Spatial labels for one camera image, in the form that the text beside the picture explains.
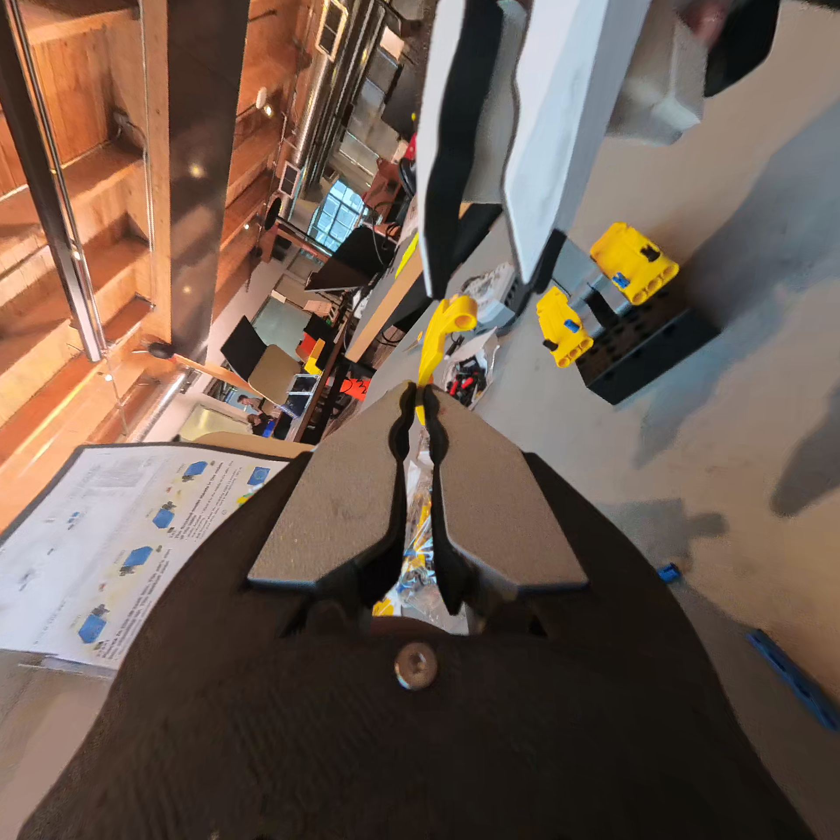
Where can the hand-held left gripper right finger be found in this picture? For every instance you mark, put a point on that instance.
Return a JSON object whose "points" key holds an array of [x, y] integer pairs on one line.
{"points": [[505, 518]]}

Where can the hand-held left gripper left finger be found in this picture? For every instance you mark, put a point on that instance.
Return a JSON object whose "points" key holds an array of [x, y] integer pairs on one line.
{"points": [[328, 518]]}

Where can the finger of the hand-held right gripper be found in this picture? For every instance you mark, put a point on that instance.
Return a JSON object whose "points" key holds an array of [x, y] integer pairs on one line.
{"points": [[564, 98], [436, 131]]}

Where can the yellow black brick assembly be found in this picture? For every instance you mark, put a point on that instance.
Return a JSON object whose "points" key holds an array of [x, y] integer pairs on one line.
{"points": [[630, 262]]}

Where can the yellow curved arc beam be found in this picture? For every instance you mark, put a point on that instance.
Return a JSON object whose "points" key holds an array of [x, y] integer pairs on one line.
{"points": [[433, 341]]}

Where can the wooden-edged background desk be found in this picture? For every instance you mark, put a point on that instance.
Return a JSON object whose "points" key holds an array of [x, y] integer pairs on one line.
{"points": [[387, 302]]}

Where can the grey desk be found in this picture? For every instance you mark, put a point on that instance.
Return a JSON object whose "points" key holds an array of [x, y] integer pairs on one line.
{"points": [[722, 426]]}

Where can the person's right hand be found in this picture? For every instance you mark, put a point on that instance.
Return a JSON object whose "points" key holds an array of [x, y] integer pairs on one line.
{"points": [[705, 16]]}

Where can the orange plastic object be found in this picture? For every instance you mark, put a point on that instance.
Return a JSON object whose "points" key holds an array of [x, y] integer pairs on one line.
{"points": [[355, 387]]}

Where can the clear bag black red parts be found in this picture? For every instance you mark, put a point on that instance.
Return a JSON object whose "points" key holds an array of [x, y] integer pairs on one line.
{"points": [[469, 380]]}

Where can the black laptop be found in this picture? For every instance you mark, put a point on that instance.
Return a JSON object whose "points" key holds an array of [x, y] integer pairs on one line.
{"points": [[348, 262]]}

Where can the yellow plastic box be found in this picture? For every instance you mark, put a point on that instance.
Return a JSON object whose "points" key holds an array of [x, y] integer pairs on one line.
{"points": [[316, 354]]}

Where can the small blue connector pin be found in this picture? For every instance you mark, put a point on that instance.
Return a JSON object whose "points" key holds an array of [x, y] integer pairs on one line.
{"points": [[794, 679], [669, 572]]}

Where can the grey battery box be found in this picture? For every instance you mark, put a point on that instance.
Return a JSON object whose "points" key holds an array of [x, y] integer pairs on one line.
{"points": [[492, 302]]}

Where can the printed instruction sheet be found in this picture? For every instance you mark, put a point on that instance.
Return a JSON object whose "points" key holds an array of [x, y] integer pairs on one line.
{"points": [[98, 558]]}

